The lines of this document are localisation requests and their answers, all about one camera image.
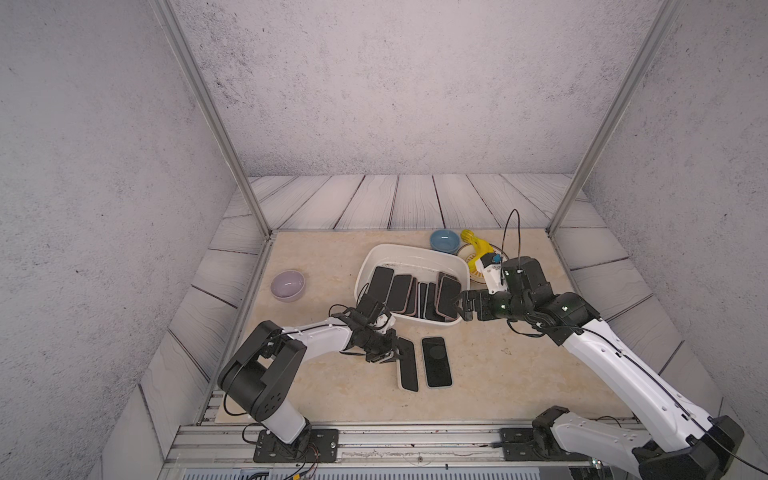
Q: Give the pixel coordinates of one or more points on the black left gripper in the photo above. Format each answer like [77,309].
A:
[390,348]

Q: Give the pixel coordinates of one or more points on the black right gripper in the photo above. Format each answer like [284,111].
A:
[483,312]

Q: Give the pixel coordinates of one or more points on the black phone pink case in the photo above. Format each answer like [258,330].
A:
[447,293]

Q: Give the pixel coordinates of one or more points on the black phone cream case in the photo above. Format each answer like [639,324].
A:
[407,366]

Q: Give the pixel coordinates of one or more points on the white plastic storage box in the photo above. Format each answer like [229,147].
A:
[423,264]

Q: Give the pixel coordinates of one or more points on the black phone green case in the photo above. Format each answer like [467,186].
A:
[437,366]

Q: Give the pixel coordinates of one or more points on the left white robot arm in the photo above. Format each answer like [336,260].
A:
[261,372]

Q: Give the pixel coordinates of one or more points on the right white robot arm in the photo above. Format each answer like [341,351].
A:
[681,440]

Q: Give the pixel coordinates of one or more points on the black phone pink edge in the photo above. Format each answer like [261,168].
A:
[425,302]

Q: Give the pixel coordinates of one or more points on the black phone lilac case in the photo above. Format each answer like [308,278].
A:
[399,293]

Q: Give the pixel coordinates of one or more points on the black phone in box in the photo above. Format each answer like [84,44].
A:
[380,284]

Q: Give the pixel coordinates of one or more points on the round patterned plate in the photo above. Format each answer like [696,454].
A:
[467,253]

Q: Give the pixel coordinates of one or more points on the yellow banana toy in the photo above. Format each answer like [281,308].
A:
[482,247]

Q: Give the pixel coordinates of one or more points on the blue ceramic bowl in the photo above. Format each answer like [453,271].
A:
[445,241]

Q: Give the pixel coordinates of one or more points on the lilac ceramic bowl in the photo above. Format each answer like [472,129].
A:
[288,286]

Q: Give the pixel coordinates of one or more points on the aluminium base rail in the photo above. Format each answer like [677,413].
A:
[390,450]

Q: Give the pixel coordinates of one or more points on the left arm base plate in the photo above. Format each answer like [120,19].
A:
[313,445]

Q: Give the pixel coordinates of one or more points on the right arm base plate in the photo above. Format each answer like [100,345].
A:
[531,444]

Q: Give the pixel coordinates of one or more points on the left aluminium frame post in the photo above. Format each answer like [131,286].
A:
[184,55]

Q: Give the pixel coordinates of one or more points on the aluminium frame post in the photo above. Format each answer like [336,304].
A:
[659,29]
[184,55]

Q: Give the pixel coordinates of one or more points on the right aluminium frame post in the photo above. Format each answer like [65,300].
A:
[659,29]

